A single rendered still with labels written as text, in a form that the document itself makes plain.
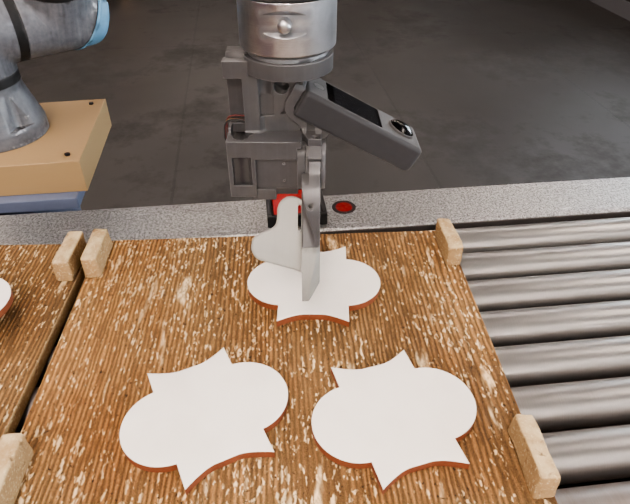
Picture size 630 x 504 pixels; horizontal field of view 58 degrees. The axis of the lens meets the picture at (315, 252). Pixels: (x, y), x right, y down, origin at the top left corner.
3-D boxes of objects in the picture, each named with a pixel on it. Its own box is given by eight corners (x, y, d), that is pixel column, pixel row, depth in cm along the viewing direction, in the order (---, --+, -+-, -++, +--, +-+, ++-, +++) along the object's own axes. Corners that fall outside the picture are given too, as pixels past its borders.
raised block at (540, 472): (504, 430, 46) (511, 409, 44) (527, 429, 46) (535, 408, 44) (531, 501, 41) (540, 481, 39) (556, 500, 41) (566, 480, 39)
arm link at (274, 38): (336, -21, 45) (338, 6, 38) (335, 38, 47) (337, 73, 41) (241, -22, 45) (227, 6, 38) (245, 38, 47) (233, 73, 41)
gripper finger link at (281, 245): (253, 300, 51) (253, 197, 50) (319, 300, 51) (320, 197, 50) (249, 304, 48) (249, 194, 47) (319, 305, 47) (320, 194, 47)
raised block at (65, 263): (73, 249, 65) (67, 229, 63) (90, 248, 65) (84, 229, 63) (56, 282, 60) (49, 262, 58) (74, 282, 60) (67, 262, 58)
